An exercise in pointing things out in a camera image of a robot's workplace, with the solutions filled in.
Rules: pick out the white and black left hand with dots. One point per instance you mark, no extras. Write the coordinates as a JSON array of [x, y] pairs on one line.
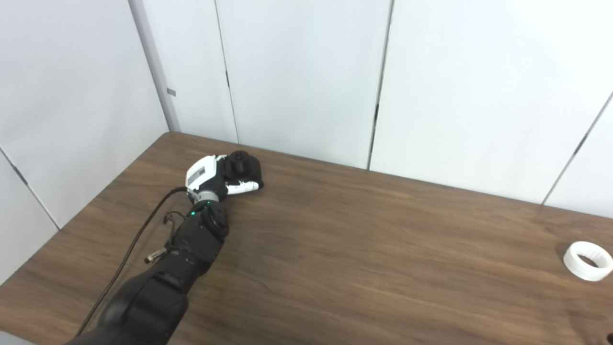
[[203, 175]]

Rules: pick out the round black stepped part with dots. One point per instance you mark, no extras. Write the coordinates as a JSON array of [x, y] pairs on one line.
[[244, 165]]

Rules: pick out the grey wall post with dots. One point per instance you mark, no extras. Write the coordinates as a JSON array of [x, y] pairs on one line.
[[155, 62]]

